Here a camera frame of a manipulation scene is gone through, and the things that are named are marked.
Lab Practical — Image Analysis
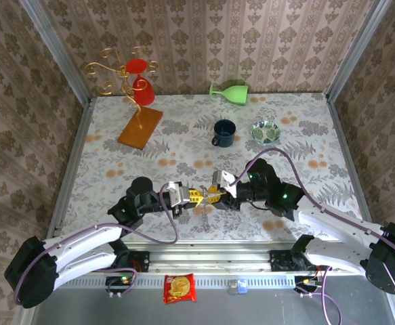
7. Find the perforated grey cable duct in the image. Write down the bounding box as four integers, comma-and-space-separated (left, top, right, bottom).
41, 273, 298, 289

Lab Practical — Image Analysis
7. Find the aluminium table side rail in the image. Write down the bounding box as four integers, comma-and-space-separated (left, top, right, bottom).
325, 93, 381, 247
43, 97, 93, 248

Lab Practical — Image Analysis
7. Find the red snack packet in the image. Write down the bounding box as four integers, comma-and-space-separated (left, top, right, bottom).
163, 273, 197, 305

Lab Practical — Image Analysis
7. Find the control board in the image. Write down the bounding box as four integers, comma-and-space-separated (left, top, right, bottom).
293, 276, 323, 295
104, 276, 139, 295

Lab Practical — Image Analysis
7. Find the gold wire rack wooden base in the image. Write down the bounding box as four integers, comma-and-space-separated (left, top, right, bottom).
83, 46, 164, 150

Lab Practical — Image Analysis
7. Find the green wine glass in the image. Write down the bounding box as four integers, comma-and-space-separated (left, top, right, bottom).
208, 83, 249, 106

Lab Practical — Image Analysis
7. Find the left control board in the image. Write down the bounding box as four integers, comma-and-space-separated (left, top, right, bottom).
104, 276, 139, 295

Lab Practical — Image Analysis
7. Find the right control board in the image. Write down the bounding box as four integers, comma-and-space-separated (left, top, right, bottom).
293, 276, 323, 295

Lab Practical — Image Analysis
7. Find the long aluminium base rail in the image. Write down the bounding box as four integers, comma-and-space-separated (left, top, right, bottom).
30, 240, 395, 276

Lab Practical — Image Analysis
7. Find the dark blue mug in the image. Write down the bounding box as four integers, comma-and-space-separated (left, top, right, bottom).
211, 118, 237, 148

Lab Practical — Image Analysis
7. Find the aluminium corner post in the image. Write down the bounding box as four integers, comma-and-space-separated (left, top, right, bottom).
325, 0, 394, 102
18, 0, 93, 106

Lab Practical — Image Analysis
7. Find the red wine glass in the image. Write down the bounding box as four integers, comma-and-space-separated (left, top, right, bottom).
125, 58, 157, 106

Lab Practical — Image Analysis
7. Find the green leaf pattern bowl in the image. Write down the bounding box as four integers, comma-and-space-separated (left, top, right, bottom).
249, 120, 282, 146

